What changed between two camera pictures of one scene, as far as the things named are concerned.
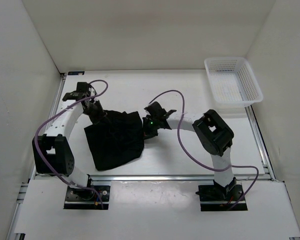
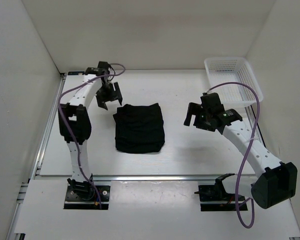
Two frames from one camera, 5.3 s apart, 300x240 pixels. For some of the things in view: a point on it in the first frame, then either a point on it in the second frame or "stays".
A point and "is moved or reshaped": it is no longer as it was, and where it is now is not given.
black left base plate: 82,198 stays
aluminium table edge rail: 155,177 stays
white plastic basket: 232,81 stays
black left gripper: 102,114 → 101,100
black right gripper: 147,133 → 192,110
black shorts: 117,138 is moved or reshaped
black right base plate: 221,197 stays
